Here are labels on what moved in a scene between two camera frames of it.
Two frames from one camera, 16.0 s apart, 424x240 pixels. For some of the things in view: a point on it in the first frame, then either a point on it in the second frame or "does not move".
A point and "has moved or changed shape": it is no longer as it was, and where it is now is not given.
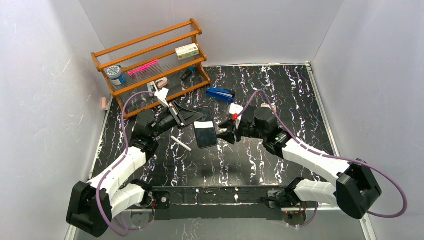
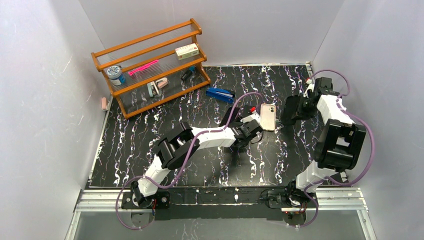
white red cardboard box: [187, 51] does not move
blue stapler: [222, 94] does not move
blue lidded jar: [115, 75] does not move
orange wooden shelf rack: [146, 73] does not move
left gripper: [177, 115] to [251, 127]
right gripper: [234, 128] to [290, 109]
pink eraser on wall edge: [104, 103] does not move
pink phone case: [267, 105] has moved or changed shape
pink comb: [131, 73] does not move
